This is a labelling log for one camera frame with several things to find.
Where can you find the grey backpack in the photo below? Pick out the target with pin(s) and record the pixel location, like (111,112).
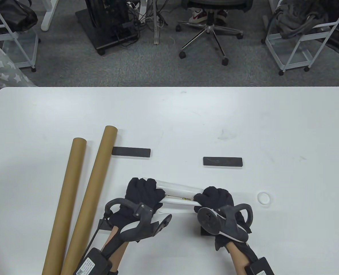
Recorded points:
(298,17)

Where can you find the white desk leg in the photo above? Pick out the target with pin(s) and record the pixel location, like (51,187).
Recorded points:
(157,34)
(47,20)

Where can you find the brown cardboard mailing tube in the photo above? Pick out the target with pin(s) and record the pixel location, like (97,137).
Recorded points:
(100,160)
(72,177)

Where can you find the white cartoon figures poster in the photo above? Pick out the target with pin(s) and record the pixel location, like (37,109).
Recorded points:
(178,190)

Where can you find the black rectangular weight bar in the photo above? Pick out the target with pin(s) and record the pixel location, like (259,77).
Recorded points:
(223,161)
(103,225)
(132,152)
(205,232)

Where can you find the black bag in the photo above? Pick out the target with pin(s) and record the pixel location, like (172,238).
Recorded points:
(9,17)

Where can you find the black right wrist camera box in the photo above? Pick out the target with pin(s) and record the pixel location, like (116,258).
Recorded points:
(259,267)

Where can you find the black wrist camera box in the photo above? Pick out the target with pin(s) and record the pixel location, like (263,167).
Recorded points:
(93,263)
(259,267)

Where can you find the grey hand controller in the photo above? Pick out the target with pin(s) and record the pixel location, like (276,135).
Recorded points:
(138,229)
(209,220)

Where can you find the person's right forearm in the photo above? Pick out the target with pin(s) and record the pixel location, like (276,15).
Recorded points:
(239,257)

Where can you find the black office chair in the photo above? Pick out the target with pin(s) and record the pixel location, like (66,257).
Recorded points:
(208,27)

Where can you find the person's left hand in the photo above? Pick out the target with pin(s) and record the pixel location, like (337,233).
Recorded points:
(142,193)

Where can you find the white wheeled cart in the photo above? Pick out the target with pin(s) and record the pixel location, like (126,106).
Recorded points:
(17,54)
(289,54)

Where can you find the person's right hand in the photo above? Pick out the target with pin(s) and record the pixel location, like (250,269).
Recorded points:
(216,197)

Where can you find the black wheeled equipment stand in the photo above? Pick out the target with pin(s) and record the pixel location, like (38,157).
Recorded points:
(100,31)

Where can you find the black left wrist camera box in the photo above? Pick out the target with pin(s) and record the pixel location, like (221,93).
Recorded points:
(93,263)

